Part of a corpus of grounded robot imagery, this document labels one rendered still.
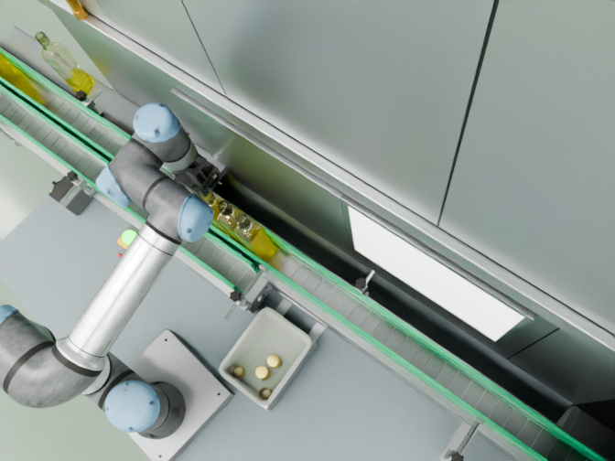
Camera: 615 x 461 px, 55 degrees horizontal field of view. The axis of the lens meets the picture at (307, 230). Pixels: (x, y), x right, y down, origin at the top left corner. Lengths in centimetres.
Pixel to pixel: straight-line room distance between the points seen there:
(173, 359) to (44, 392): 65
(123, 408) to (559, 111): 119
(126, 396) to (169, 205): 61
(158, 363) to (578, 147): 134
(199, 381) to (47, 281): 61
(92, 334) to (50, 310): 88
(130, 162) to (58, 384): 41
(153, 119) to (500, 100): 65
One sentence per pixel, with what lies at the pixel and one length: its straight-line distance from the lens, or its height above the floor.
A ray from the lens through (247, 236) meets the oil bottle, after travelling 144.
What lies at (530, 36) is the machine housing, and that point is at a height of 197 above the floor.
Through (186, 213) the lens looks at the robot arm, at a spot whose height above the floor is 150.
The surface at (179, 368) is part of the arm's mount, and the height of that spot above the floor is 80.
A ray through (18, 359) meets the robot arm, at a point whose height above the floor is 145.
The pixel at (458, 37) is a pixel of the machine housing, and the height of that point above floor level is 192.
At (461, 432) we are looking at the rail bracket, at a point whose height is 86.
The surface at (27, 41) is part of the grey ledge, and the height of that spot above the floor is 88.
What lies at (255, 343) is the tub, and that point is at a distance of 171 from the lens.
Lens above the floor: 242
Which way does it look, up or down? 70 degrees down
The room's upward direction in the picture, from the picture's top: 21 degrees counter-clockwise
